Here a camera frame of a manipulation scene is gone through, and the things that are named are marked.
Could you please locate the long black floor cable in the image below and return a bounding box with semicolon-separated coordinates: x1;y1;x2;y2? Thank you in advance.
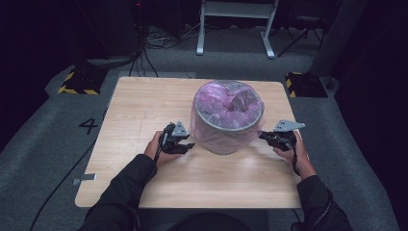
29;107;110;231

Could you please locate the bundle of black floor cables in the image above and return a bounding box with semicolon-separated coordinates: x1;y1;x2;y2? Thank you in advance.
128;18;206;79

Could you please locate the black folding stand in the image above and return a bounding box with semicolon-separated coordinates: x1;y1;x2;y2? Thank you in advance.
270;9;325;59

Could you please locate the person's right hand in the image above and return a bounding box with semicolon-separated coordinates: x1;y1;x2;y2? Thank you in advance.
272;130;318;180

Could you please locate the grey curtain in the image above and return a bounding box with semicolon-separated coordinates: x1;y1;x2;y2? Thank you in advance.
308;0;370;78

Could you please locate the black yellow striped floor block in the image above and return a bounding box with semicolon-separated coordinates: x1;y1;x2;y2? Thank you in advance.
57;65;109;96
285;71;329;99

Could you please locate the person's lap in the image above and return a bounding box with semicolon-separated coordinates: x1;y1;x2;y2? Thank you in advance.
166;211;254;231

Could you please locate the person's left hand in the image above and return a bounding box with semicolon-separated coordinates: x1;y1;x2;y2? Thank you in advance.
142;130;183;168

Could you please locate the pink plastic bag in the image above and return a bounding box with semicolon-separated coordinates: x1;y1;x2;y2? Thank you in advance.
190;79;267;156

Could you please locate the green plastic bin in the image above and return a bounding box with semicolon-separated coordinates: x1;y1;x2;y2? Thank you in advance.
192;80;266;154

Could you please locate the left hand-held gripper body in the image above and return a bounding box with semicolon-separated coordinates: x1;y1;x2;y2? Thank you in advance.
159;120;191;155

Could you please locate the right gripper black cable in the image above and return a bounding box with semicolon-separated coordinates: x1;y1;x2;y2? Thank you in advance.
290;142;302;177

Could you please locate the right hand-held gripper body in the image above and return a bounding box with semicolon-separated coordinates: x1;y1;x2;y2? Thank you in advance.
269;118;307;152

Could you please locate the grey tape piece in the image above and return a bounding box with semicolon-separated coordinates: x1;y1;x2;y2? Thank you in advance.
72;173;98;187

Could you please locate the black equipment with red light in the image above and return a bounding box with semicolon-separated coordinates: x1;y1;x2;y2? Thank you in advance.
75;0;149;66

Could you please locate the white metal stand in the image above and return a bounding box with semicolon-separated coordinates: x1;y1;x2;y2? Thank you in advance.
195;0;279;60

